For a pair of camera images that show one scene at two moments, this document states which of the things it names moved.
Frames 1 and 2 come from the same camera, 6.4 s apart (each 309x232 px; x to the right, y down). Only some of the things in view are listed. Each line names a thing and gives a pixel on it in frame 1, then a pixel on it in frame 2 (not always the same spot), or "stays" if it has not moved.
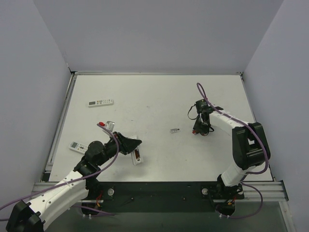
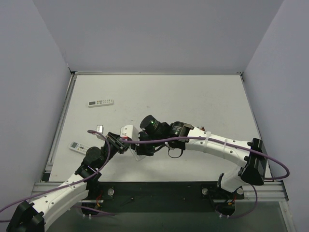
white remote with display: x=100 y=103 stays
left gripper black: x=123 y=142 stays
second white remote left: x=78 y=147 stays
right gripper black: x=200 y=124 to x=141 y=148
